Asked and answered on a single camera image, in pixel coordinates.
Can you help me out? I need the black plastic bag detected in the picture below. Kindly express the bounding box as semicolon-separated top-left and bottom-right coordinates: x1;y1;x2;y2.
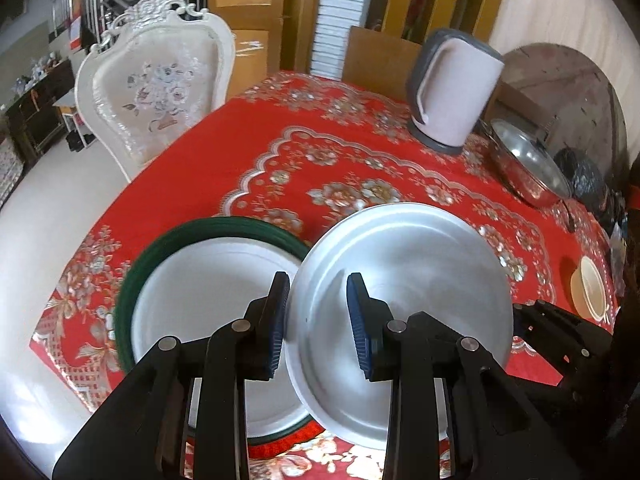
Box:
553;148;608;219

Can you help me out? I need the small white foam bowl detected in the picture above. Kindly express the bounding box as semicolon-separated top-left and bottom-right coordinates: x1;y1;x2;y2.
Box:
284;203;513;450

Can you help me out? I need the steel pot with lid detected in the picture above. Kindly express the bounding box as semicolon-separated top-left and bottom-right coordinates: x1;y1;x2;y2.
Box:
477;118;572;209

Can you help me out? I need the white electric kettle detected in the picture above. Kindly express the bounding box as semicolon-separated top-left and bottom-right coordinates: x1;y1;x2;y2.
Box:
406;28;504;156

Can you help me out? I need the large white foam bowl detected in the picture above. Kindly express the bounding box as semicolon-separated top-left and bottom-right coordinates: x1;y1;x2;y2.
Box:
115;236;311;442

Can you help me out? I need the dark wooden sideboard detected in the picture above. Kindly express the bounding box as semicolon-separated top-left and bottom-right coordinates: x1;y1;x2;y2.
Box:
4;60;75;169

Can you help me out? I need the red glass flower plate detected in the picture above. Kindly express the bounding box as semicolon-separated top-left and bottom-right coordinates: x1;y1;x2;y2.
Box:
184;418;327;461

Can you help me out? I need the wooden cabinet door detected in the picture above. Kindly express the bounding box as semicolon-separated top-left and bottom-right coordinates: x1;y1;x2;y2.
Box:
207;0;319;98

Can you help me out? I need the cream plastic ribbed bowl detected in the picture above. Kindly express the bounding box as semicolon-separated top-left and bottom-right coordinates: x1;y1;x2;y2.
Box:
570;256;608;322

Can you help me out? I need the round wooden tabletop leaning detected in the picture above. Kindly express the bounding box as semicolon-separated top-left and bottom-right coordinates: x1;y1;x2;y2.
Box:
484;42;629;188

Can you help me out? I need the white ornate floral chair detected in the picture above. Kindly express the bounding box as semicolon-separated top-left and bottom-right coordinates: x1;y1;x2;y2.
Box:
74;0;235;181

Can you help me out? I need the green plastic bowl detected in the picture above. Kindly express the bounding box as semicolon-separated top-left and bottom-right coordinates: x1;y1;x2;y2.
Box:
115;217;314;445

